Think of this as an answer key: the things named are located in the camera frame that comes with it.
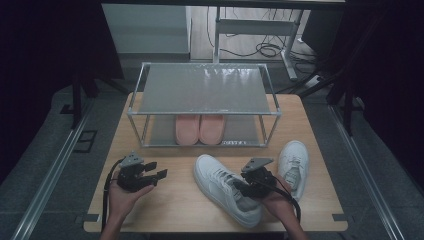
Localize black floor cables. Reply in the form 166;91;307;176
205;6;318;65

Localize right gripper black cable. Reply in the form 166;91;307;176
253;178;302;224

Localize grey metal shoe rack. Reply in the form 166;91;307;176
126;61;283;148

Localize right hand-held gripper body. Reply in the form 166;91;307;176
240;157;278;194

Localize person's left hand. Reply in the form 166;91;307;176
108;171;156;225

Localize white power strip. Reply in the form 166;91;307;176
304;74;325;90

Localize grey cabinet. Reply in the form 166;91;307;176
101;3;193;55

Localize person's right hand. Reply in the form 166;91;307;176
260;174;298;224

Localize white sneaker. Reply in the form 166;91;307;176
193;153;264;229
277;140;310;203

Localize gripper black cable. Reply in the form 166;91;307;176
253;178;302;224
101;157;127;232

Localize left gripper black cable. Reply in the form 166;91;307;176
101;157;127;232

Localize pink slipper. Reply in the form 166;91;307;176
199;114;228;146
175;114;201;146

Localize dark metal stand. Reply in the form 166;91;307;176
59;66;129;130
276;59;368;137

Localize aluminium floor rail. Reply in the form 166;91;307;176
9;99;97;240
328;103;406;240

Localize dark curtain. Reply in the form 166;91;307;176
0;0;125;186
328;0;424;191

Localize black floor bracket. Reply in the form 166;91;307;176
73;129;99;154

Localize white metal desk frame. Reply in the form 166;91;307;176
213;6;300;82

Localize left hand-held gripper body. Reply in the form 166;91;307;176
116;150;158;194

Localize black box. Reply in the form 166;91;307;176
301;8;348;58

